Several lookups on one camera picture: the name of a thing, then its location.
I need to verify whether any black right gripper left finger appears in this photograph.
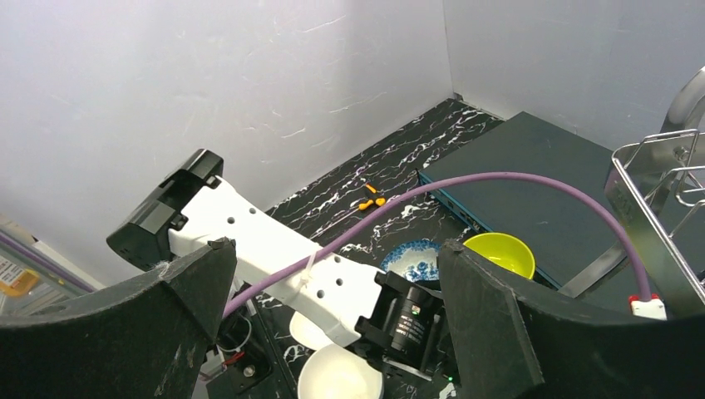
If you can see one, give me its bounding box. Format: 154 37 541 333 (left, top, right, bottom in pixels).
1 238 237 398

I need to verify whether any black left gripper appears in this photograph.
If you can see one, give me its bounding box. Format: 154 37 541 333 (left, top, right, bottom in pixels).
355 272 445 381

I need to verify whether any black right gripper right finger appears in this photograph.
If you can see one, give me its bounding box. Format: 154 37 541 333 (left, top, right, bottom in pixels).
437 241 704 398

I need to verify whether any blue white patterned bowl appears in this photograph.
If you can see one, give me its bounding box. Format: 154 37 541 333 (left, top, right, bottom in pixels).
380 239 441 282

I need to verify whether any white round bowl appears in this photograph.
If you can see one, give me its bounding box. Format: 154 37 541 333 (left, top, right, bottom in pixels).
297 344 384 399

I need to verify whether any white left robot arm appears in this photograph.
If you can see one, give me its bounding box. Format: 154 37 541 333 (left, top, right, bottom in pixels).
106 149 443 380

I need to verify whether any stainless steel dish rack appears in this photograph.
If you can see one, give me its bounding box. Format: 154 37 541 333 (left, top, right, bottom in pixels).
604 70 704 317

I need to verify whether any yellow bowl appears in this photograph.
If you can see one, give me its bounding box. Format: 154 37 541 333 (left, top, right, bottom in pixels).
463 232 536 279

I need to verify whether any white square bowl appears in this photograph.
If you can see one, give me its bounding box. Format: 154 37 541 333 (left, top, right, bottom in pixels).
289 312 333 351

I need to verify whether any orange black small tool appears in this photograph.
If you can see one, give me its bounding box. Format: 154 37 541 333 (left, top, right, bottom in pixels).
357 183 387 211

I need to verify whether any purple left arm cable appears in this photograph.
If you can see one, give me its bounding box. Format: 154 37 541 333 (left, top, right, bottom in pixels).
223 171 653 319

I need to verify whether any dark teal network switch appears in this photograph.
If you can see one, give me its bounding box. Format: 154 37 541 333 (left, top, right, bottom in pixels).
420 112 618 288

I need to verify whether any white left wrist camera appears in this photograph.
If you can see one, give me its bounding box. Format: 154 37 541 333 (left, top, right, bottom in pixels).
629 293 668 321

